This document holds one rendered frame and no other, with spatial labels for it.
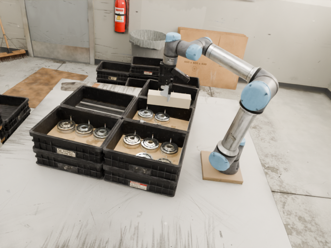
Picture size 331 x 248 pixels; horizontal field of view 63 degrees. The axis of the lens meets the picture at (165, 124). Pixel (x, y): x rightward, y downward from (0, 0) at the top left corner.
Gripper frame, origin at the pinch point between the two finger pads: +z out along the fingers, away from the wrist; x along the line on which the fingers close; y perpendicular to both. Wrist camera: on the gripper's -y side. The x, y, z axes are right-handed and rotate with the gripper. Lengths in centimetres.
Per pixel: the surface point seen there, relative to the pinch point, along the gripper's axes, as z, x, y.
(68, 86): 38, -67, 84
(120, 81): 71, -159, 55
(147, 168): 21.7, 36.6, 7.2
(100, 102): 26, -28, 46
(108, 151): 16.3, 33.8, 27.2
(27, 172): 39, 33, 71
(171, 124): 25.7, -11.5, -4.4
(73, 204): 39, 50, 41
